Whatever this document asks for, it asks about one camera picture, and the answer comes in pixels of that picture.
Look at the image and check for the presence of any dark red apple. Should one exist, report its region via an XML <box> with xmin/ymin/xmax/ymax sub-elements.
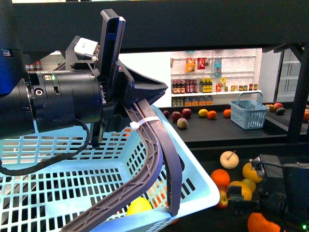
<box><xmin>171</xmin><ymin>111</ymin><xmax>182</xmax><ymax>123</ymax></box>
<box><xmin>182</xmin><ymin>108</ymin><xmax>192</xmax><ymax>119</ymax></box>

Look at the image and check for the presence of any small tangerine centre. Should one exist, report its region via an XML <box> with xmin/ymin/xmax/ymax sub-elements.
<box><xmin>211</xmin><ymin>169</ymin><xmax>230</xmax><ymax>188</ymax></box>

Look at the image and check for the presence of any white wall shelf with bottles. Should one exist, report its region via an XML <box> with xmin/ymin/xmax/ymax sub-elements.
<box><xmin>170</xmin><ymin>48</ymin><xmax>262</xmax><ymax>107</ymax></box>

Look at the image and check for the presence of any white round pear with stem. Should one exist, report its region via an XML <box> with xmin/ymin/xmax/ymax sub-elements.
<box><xmin>220</xmin><ymin>150</ymin><xmax>239</xmax><ymax>170</ymax></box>

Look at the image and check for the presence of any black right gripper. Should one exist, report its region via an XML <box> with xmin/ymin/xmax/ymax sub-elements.
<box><xmin>227</xmin><ymin>154</ymin><xmax>284</xmax><ymax>217</ymax></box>

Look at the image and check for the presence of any dark plum far shelf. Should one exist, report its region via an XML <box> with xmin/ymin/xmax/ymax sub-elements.
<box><xmin>163</xmin><ymin>110</ymin><xmax>170</xmax><ymax>118</ymax></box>

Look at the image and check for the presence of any dark red apple far left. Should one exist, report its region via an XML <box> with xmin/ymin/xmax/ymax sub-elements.
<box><xmin>171</xmin><ymin>111</ymin><xmax>182</xmax><ymax>123</ymax></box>

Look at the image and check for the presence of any peach on far shelf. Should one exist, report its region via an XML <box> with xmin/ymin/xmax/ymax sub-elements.
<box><xmin>177</xmin><ymin>117</ymin><xmax>188</xmax><ymax>129</ymax></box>

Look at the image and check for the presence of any large orange front centre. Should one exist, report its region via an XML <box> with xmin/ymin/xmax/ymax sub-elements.
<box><xmin>247</xmin><ymin>213</ymin><xmax>280</xmax><ymax>232</ymax></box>

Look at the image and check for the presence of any orange beside small basket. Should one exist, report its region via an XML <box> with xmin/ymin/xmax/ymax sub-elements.
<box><xmin>223</xmin><ymin>109</ymin><xmax>231</xmax><ymax>118</ymax></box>

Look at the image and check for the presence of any yellow lemon far shelf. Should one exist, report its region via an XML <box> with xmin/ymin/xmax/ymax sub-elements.
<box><xmin>198</xmin><ymin>109</ymin><xmax>208</xmax><ymax>117</ymax></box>

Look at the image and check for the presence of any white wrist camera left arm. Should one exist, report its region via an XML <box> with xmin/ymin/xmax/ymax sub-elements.
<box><xmin>65</xmin><ymin>36</ymin><xmax>99</xmax><ymax>71</ymax></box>

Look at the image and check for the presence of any yellow lemon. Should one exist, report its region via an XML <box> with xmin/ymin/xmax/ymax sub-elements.
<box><xmin>126</xmin><ymin>197</ymin><xmax>152</xmax><ymax>216</ymax></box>

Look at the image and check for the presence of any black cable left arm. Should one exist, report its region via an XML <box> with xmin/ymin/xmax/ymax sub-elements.
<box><xmin>0</xmin><ymin>118</ymin><xmax>90</xmax><ymax>177</ymax></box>

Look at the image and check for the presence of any small blue basket far shelf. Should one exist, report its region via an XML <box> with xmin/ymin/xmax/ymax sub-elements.
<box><xmin>229</xmin><ymin>91</ymin><xmax>269</xmax><ymax>130</ymax></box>

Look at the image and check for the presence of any black shelf post right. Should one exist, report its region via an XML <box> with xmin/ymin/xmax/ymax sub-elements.
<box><xmin>262</xmin><ymin>43</ymin><xmax>309</xmax><ymax>143</ymax></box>

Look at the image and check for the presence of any red yellow apple centre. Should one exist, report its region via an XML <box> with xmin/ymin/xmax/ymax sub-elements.
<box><xmin>215</xmin><ymin>186</ymin><xmax>228</xmax><ymax>209</ymax></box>

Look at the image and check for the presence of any brown kiwi upper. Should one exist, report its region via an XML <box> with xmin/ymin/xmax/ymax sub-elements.
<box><xmin>241</xmin><ymin>178</ymin><xmax>256</xmax><ymax>193</ymax></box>

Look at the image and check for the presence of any golden apple upper right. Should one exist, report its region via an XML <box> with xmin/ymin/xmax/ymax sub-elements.
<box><xmin>242</xmin><ymin>162</ymin><xmax>263</xmax><ymax>183</ymax></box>

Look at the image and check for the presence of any tangerine far shelf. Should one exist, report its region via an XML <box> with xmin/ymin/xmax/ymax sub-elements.
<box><xmin>207</xmin><ymin>111</ymin><xmax>217</xmax><ymax>120</ymax></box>

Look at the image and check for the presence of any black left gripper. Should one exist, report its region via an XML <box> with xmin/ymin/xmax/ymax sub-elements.
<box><xmin>90</xmin><ymin>9</ymin><xmax>168</xmax><ymax>149</ymax></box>

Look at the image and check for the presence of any white zip tie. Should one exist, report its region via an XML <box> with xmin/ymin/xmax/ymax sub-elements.
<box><xmin>129</xmin><ymin>116</ymin><xmax>160</xmax><ymax>131</ymax></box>

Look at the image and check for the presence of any dark red apple far right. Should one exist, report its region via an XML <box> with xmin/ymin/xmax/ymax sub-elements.
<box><xmin>182</xmin><ymin>108</ymin><xmax>192</xmax><ymax>119</ymax></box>

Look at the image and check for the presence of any large light blue basket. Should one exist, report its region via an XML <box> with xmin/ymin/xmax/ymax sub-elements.
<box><xmin>0</xmin><ymin>107</ymin><xmax>219</xmax><ymax>232</ymax></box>

